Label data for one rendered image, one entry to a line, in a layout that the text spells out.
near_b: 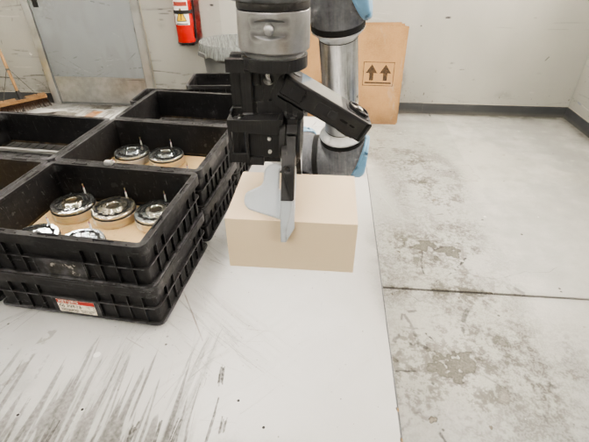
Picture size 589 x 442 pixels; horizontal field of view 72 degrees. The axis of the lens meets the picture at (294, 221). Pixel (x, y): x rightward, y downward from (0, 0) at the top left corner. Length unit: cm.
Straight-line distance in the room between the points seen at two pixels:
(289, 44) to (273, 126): 9
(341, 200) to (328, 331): 44
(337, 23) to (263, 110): 45
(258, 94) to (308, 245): 19
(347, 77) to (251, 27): 56
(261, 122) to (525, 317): 183
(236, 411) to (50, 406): 34
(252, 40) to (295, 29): 4
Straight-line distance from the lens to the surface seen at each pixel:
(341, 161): 108
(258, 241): 51
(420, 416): 167
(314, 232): 49
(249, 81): 46
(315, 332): 91
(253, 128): 46
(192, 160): 132
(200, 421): 82
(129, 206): 108
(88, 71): 467
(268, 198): 47
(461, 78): 424
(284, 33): 43
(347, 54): 95
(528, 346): 203
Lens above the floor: 140
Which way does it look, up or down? 35 degrees down
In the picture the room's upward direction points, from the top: straight up
